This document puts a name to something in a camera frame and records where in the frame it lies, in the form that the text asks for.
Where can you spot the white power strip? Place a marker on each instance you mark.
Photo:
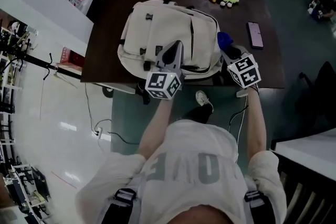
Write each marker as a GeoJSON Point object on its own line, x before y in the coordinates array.
{"type": "Point", "coordinates": [98, 133]}

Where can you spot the cream backpack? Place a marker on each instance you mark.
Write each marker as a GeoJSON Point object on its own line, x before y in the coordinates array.
{"type": "Point", "coordinates": [168, 26]}

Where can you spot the white desk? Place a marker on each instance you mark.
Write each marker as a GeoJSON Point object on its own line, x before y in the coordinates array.
{"type": "Point", "coordinates": [309, 149]}

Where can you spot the metal storage shelf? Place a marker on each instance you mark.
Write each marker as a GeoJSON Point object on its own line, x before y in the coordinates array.
{"type": "Point", "coordinates": [25, 191]}

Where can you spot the black coat rack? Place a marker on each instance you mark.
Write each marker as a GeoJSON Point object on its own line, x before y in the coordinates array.
{"type": "Point", "coordinates": [39, 61]}

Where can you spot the blue cloth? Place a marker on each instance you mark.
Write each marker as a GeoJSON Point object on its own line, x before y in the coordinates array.
{"type": "Point", "coordinates": [224, 38]}

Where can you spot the person's white shoe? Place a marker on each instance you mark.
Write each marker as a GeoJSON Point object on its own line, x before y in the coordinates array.
{"type": "Point", "coordinates": [203, 99]}

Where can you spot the red box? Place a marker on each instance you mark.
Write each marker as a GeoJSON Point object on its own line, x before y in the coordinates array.
{"type": "Point", "coordinates": [69, 56]}

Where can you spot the black smartphone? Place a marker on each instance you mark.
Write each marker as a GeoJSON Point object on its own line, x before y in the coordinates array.
{"type": "Point", "coordinates": [255, 34]}

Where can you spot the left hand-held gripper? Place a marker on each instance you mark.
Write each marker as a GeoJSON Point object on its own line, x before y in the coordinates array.
{"type": "Point", "coordinates": [164, 84]}

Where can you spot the person's black trouser leg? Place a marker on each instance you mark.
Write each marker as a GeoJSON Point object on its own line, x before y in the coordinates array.
{"type": "Point", "coordinates": [197, 114]}

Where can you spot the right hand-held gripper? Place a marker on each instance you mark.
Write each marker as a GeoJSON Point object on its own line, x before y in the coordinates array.
{"type": "Point", "coordinates": [245, 70]}

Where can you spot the person's left forearm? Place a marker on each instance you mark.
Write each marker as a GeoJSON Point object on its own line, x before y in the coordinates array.
{"type": "Point", "coordinates": [155, 126]}

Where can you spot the person's white t-shirt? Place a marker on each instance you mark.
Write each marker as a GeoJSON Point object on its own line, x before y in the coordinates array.
{"type": "Point", "coordinates": [189, 165]}

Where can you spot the black office chair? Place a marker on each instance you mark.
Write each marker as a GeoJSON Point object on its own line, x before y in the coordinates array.
{"type": "Point", "coordinates": [321, 97]}

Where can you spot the person's right forearm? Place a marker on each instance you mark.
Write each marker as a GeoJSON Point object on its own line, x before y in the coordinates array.
{"type": "Point", "coordinates": [256, 123]}

